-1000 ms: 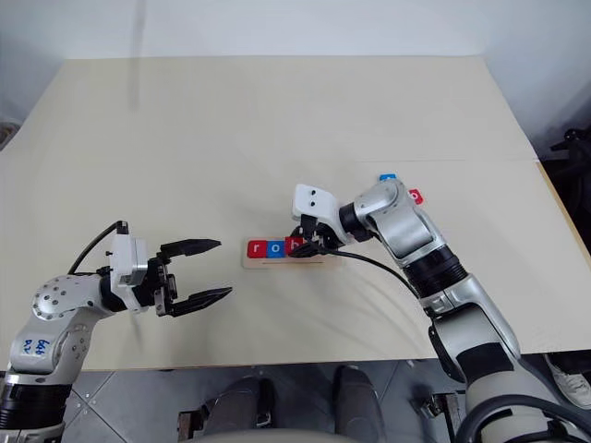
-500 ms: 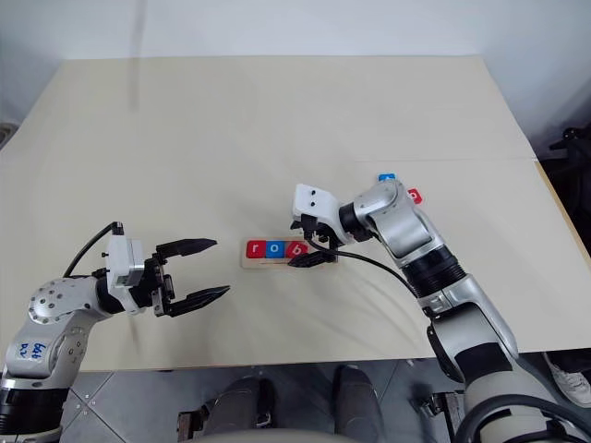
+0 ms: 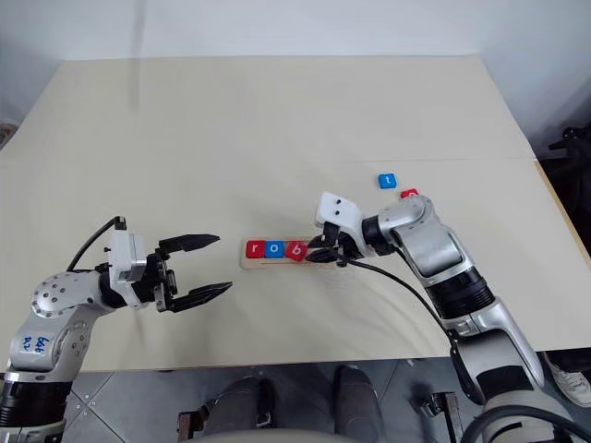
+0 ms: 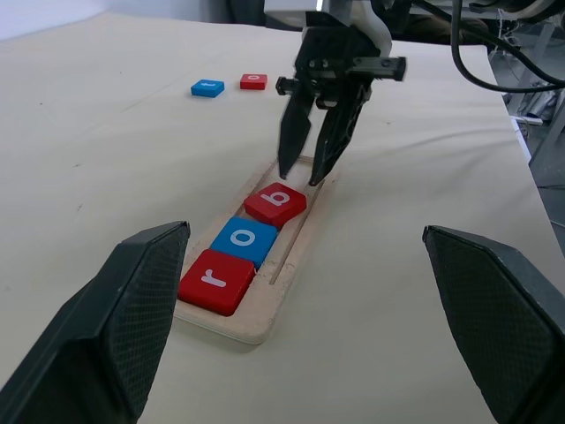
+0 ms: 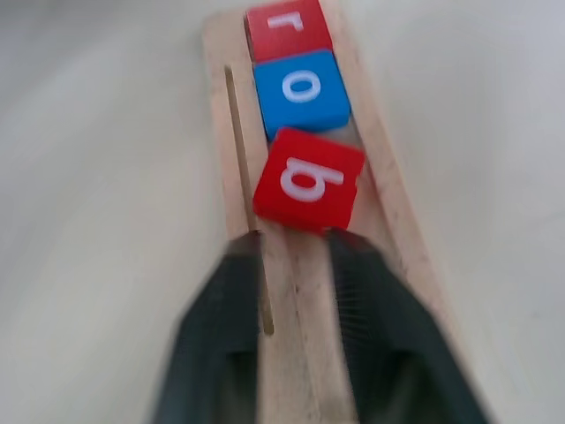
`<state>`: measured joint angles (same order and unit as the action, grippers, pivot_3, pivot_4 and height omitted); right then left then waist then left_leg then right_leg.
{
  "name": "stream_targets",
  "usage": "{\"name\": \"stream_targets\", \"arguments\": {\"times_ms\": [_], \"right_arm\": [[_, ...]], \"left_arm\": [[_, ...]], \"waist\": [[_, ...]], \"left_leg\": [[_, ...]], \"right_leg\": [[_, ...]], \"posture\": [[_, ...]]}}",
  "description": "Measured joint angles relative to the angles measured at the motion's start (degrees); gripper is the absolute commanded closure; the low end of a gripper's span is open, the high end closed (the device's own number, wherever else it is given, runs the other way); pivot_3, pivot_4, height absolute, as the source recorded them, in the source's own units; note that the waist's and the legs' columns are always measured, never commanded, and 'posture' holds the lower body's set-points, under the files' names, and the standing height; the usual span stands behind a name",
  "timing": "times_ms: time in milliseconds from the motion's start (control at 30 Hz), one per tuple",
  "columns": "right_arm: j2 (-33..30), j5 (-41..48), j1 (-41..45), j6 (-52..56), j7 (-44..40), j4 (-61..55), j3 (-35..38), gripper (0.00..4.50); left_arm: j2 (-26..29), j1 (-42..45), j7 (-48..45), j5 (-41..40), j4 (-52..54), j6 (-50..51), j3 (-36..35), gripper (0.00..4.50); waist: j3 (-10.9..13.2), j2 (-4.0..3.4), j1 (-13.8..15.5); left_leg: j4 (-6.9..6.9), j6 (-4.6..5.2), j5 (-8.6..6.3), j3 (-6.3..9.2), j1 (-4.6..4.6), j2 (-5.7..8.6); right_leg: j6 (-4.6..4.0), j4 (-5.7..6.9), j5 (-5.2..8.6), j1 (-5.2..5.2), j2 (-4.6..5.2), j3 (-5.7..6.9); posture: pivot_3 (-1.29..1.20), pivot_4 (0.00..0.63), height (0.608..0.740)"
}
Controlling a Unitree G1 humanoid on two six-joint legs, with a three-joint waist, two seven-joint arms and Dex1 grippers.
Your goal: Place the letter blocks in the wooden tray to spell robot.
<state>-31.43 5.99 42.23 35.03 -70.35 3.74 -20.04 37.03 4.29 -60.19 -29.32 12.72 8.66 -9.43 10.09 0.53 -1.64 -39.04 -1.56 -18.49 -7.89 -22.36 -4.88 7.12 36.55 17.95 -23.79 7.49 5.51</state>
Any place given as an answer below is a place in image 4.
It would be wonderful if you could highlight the red letter block b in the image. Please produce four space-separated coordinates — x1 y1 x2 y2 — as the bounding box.
243 181 308 229

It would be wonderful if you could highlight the blue letter block t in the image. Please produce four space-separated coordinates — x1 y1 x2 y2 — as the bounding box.
190 79 225 98

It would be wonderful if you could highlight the wooden letter tray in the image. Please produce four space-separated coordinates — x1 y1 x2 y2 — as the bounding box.
172 155 343 346

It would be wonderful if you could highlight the red letter block o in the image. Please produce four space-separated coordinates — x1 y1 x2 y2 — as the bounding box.
239 73 268 91

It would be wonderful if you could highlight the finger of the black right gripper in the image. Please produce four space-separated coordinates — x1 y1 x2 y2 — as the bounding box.
307 84 373 187
276 88 316 181

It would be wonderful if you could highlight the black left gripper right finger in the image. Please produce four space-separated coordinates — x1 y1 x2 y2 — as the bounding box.
422 224 565 424

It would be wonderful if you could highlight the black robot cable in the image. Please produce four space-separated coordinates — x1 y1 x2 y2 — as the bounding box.
414 0 565 86
448 0 565 94

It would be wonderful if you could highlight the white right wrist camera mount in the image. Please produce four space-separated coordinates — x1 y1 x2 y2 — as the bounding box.
263 0 393 57

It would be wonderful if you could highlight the blue letter block o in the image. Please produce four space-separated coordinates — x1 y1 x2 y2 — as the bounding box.
209 215 279 269

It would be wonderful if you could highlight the red letter block r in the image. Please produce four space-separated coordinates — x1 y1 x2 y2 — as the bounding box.
176 248 258 318

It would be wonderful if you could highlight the grey metal frame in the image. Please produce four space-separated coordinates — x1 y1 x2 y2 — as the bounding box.
487 17 565 189

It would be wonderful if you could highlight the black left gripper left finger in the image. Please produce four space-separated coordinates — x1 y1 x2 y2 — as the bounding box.
0 221 192 424

